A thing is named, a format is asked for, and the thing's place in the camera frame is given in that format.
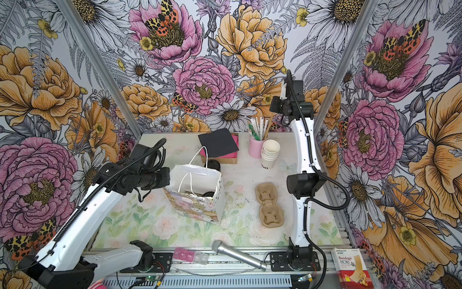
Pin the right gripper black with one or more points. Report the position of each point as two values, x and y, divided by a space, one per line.
273 107

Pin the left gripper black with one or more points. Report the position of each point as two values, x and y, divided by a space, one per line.
164 181

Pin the pastel patterned gift bag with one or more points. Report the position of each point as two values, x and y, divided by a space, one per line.
188 182

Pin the stack of black lids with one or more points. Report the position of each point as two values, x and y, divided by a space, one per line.
213 164

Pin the black cup lid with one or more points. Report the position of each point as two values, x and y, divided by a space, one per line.
209 194

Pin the black napkin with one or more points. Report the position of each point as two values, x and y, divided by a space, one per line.
218 141

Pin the brown pulp cup carrier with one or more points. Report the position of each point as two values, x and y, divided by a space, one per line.
270 213

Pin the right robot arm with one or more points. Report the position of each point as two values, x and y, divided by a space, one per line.
307 180

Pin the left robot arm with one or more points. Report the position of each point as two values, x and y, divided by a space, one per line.
61 264

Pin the white paper straws bundle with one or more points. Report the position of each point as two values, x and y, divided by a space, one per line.
259 128

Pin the stack of white paper cups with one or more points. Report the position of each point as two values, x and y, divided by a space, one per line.
269 153

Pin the pink straw holder cup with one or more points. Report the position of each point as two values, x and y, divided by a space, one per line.
255 147

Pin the pink napkins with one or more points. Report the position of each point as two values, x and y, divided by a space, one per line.
231 153

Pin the cardboard napkin box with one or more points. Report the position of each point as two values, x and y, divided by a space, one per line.
220 145

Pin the pink plastic tray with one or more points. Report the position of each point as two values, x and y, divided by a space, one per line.
190 256

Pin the silver microphone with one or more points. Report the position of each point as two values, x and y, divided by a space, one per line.
221 248

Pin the bandage box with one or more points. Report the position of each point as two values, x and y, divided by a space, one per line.
351 269

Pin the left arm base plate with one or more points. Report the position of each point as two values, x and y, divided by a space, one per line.
161 263

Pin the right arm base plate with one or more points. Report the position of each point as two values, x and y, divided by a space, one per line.
281 262

